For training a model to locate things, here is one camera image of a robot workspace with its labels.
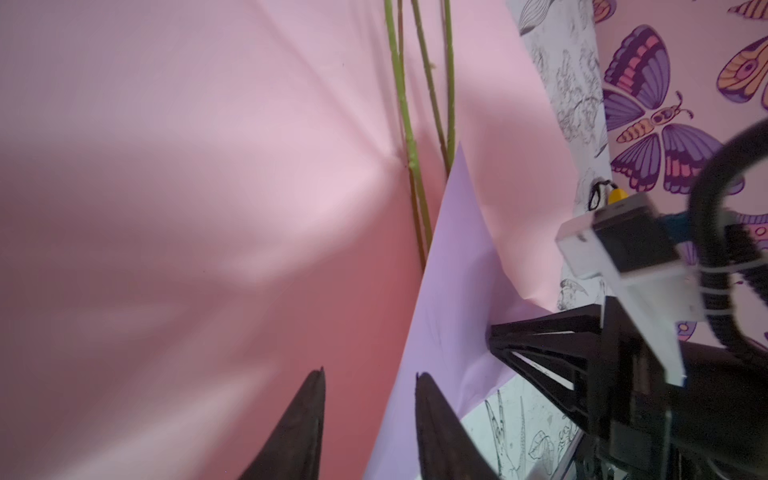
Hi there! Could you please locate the yellow tape measure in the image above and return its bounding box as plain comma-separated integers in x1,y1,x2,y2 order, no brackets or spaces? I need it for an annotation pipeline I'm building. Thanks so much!
587,180,629,211

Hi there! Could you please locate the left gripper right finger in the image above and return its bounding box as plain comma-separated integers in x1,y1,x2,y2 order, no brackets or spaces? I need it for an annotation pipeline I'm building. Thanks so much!
415,372,498,480

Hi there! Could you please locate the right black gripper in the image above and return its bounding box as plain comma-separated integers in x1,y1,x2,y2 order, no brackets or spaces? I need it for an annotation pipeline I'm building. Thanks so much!
488,297,767,479

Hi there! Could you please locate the pink orange fake rose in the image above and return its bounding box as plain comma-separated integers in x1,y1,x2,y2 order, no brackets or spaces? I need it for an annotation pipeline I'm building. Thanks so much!
441,0,456,174

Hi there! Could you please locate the blue fake rose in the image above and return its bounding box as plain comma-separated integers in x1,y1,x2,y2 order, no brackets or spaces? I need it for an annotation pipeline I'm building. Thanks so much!
411,0,451,176

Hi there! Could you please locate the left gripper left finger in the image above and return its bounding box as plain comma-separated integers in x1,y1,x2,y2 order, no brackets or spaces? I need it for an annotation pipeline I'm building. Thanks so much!
238,368,326,480

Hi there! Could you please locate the white fake rose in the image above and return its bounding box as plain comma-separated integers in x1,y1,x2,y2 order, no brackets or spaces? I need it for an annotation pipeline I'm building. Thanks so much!
383,0,433,270

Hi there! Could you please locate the purple pink wrapping paper sheet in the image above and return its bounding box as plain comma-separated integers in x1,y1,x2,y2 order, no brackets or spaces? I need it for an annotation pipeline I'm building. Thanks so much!
1,1,576,479

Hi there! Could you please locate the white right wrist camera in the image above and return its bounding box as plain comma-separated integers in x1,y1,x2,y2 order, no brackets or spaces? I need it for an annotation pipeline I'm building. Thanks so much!
556,194,704,386

